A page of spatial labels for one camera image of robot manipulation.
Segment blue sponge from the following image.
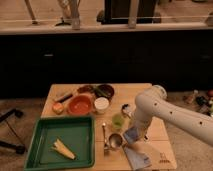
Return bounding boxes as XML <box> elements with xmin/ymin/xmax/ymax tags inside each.
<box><xmin>123</xmin><ymin>127</ymin><xmax>139</xmax><ymax>144</ymax></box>

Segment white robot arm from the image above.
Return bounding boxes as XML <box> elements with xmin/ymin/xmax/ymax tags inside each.
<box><xmin>132</xmin><ymin>85</ymin><xmax>213</xmax><ymax>146</ymax></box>

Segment green plastic cup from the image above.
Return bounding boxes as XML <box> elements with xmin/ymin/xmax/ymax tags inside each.
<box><xmin>112</xmin><ymin>114</ymin><xmax>124</xmax><ymax>130</ymax></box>

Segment metal cup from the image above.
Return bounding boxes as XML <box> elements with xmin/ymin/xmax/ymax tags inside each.
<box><xmin>109</xmin><ymin>133</ymin><xmax>123</xmax><ymax>150</ymax></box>

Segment white cup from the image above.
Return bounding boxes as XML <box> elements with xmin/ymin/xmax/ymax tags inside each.
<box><xmin>94</xmin><ymin>97</ymin><xmax>109</xmax><ymax>114</ymax></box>

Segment grey blue cloth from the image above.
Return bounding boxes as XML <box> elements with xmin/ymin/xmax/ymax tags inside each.
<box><xmin>123</xmin><ymin>146</ymin><xmax>151</xmax><ymax>171</ymax></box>

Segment metal spoon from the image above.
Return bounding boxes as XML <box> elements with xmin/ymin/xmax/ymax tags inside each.
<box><xmin>102</xmin><ymin>123</ymin><xmax>109</xmax><ymax>155</ymax></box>

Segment dark brown bowl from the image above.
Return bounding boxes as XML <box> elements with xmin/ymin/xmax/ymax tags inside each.
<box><xmin>95</xmin><ymin>84</ymin><xmax>114</xmax><ymax>99</ymax></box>

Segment green plastic tray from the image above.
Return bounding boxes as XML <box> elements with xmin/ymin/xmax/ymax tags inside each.
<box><xmin>24</xmin><ymin>116</ymin><xmax>95</xmax><ymax>171</ymax></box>

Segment orange bowl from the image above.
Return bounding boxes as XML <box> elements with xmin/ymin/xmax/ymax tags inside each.
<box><xmin>67</xmin><ymin>95</ymin><xmax>92</xmax><ymax>116</ymax></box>

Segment dark red plate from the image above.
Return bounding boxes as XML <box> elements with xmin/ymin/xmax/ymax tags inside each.
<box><xmin>77</xmin><ymin>85</ymin><xmax>95</xmax><ymax>93</ymax></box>

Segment orange round toy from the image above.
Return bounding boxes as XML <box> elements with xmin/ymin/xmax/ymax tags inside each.
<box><xmin>52</xmin><ymin>102</ymin><xmax>64</xmax><ymax>115</ymax></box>

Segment black stand legs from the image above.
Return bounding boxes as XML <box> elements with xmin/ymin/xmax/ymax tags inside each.
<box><xmin>0</xmin><ymin>108</ymin><xmax>27</xmax><ymax>154</ymax></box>

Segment black handled ladle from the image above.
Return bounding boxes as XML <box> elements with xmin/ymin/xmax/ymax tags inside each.
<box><xmin>121</xmin><ymin>104</ymin><xmax>133</xmax><ymax>118</ymax></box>

